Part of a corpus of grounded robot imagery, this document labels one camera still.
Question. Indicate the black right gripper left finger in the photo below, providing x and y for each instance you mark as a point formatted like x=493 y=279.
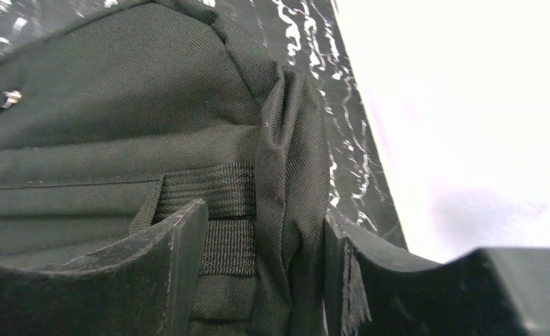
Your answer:
x=142 y=285

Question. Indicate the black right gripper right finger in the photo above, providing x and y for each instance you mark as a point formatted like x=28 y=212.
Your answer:
x=373 y=287

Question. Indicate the black student backpack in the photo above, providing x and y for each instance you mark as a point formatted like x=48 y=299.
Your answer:
x=118 y=121

